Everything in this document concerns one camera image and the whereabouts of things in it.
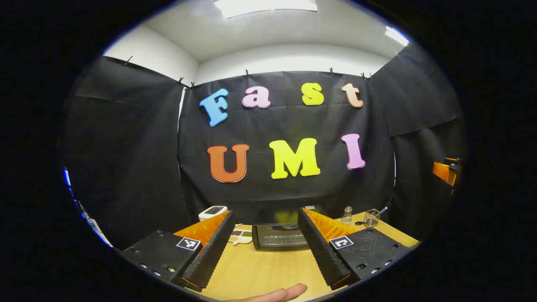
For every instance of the clear plastic bottle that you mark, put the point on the clear plastic bottle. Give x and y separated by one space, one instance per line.
347 218

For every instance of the black electric oven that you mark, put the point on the black electric oven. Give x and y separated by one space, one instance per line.
277 239

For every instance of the white toaster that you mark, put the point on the white toaster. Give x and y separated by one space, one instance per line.
212 212

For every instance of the large ceiling light panel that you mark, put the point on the large ceiling light panel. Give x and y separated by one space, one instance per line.
264 6

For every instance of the small ceiling light panel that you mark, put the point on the small ceiling light panel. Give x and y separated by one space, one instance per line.
396 35

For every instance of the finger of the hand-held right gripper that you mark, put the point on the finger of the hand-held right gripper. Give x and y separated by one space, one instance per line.
442 171

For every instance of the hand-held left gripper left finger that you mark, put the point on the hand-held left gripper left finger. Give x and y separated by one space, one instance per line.
212 251

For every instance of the black backdrop cloth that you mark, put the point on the black backdrop cloth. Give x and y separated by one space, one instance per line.
268 193

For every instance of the white divided snack dish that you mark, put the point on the white divided snack dish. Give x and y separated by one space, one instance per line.
241 237

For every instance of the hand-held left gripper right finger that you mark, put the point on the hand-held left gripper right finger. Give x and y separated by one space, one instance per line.
321 251

